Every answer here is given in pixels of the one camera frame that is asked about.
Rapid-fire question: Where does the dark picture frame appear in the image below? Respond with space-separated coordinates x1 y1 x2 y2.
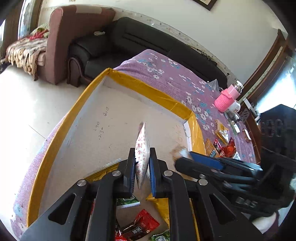
193 0 218 11

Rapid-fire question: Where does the green pea snack packet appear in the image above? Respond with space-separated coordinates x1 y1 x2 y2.
116 195 141 208
149 229 171 241

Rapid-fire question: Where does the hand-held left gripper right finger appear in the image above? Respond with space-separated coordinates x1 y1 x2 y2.
149 147 264 241

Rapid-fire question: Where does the large dark red packet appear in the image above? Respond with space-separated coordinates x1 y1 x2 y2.
218 138 237 159

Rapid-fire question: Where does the red black candy packet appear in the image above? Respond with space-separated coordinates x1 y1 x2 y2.
121 209 160 241

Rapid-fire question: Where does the cardboard box with yellow tape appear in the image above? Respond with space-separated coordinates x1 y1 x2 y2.
26 68 206 241

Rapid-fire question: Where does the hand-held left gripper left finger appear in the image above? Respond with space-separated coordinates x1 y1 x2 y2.
20 148 136 241

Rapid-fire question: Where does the clear plastic bag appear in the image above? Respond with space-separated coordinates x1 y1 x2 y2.
207 79 220 91

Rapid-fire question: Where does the white cup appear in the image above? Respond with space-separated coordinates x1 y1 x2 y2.
223 100 241 113

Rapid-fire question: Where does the pale blurred snack packet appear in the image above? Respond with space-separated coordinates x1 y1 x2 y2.
171 146 193 161

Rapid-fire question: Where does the large golden snack packet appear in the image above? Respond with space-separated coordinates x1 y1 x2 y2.
145 194 171 224

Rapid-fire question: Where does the black leather sofa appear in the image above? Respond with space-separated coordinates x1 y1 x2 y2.
67 17 228 88

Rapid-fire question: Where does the white red-print snack packet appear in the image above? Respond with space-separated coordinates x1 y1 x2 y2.
135 122 151 189

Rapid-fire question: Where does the small red foil packet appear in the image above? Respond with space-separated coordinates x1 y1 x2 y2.
114 228 125 241

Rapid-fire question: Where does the orange-tan barcode snack packet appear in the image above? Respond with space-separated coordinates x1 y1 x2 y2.
205 138 220 157

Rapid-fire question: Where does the brown armchair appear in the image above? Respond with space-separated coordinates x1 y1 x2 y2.
45 6 116 85

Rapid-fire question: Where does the patterned blanket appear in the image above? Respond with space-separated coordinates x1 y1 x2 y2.
6 22 50 80

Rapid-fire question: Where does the black striped stand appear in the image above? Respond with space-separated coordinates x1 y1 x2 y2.
240 109 251 122

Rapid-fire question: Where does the green white snack packet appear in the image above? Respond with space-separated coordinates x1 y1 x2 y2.
230 121 241 135

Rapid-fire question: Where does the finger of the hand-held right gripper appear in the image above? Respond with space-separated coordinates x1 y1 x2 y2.
175 157 253 186
189 151 263 177

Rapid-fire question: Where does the yellow white snack packet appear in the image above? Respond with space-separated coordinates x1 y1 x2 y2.
215 120 230 142

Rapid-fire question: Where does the pink bottle with knitted sleeve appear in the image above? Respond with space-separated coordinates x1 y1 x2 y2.
214 81 244 113

